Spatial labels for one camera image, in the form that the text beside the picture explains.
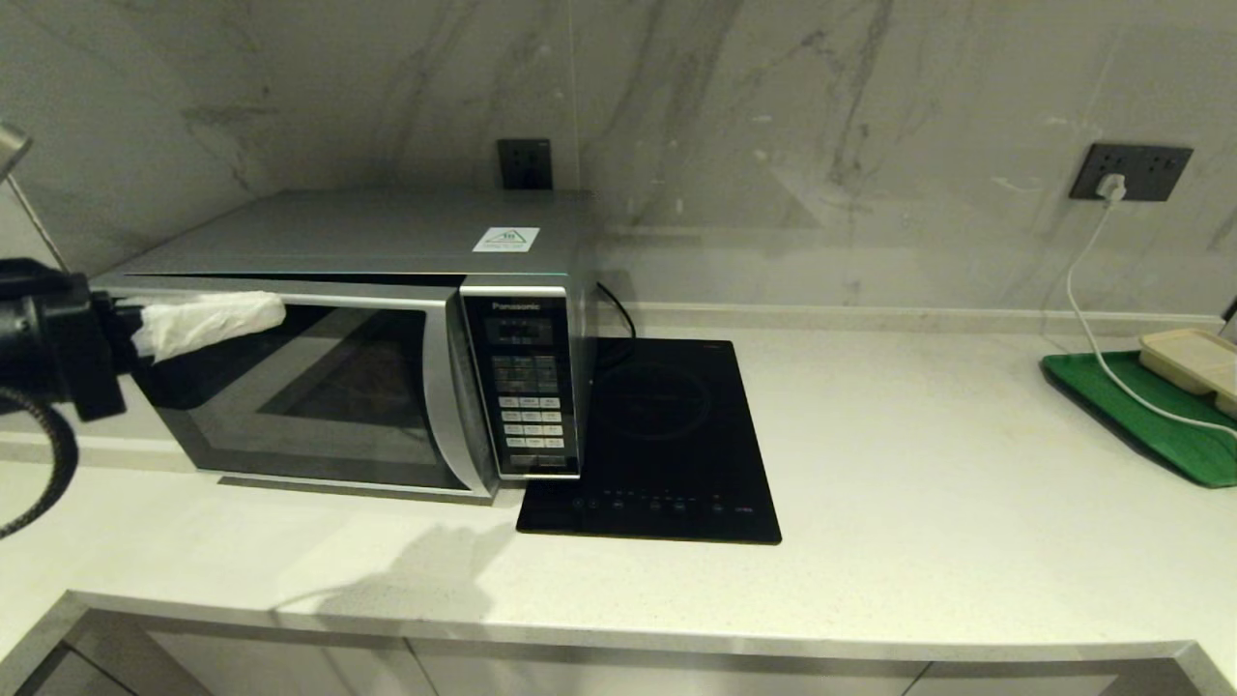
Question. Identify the beige food container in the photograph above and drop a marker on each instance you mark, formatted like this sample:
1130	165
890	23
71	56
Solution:
1191	358

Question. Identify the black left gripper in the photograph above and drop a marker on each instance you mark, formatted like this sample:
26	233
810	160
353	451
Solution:
97	348

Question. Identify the grey cabinet door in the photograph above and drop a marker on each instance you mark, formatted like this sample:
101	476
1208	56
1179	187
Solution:
1044	680
667	675

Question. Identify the black induction cooktop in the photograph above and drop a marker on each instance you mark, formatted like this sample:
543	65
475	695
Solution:
667	435

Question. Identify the silver Panasonic microwave oven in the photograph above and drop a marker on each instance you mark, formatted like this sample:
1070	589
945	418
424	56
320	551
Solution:
387	232

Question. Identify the green plastic tray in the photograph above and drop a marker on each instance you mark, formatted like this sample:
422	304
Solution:
1179	445

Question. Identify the black wall socket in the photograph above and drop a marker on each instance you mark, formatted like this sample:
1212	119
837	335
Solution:
1164	173
1089	163
524	164

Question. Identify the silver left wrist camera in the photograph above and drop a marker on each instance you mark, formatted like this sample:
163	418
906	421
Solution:
12	150

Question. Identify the white power plug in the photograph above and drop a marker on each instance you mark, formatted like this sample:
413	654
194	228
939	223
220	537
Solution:
1111	187

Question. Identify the white triangle warning sticker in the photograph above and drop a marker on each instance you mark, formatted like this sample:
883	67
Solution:
505	239

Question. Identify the black glass microwave door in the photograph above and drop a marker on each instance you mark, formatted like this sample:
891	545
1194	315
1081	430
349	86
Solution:
338	387

